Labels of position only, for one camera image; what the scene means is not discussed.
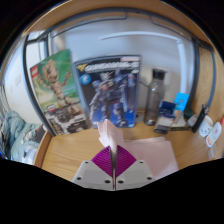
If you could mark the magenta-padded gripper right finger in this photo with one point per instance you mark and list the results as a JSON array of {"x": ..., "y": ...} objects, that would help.
[{"x": 136, "y": 172}]

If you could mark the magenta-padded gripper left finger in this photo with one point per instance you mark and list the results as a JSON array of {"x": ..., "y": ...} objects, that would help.
[{"x": 91, "y": 173}]

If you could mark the pink towel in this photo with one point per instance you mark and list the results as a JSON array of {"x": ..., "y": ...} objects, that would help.
[{"x": 150, "y": 153}]

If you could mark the small dark blue box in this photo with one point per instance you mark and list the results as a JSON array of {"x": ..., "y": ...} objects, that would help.
[{"x": 165, "y": 116}]

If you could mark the grey clear water bottle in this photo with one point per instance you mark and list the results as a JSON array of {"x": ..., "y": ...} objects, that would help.
[{"x": 155, "y": 96}]

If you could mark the blue robot model kit box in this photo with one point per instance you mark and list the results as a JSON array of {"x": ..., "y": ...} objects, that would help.
[{"x": 110, "y": 93}]

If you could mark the white mug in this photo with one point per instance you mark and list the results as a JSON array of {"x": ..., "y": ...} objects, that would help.
[{"x": 206, "y": 126}]

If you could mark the black electric shaver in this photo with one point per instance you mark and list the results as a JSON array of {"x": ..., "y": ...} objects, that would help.
[{"x": 200, "y": 118}]

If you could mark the light blue packet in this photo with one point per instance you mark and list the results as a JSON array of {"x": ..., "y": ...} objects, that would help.
[{"x": 181, "y": 101}]

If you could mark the bed with teal bedding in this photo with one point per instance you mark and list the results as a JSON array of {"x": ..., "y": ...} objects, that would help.
[{"x": 16, "y": 133}]

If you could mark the white bottle with red cap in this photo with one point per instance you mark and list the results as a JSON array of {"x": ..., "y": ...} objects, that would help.
[{"x": 214, "y": 135}]

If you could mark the green toy box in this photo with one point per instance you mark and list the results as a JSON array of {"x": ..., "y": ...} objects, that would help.
[{"x": 55, "y": 86}]

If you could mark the white desk lamp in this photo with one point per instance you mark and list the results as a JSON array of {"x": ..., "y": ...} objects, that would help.
[{"x": 181, "y": 66}]

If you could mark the dark grey metal frame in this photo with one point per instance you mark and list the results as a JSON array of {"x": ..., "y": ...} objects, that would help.
[{"x": 196, "y": 73}]

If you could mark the white wall socket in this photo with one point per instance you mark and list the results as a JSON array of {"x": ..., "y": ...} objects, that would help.
[{"x": 17, "y": 80}]

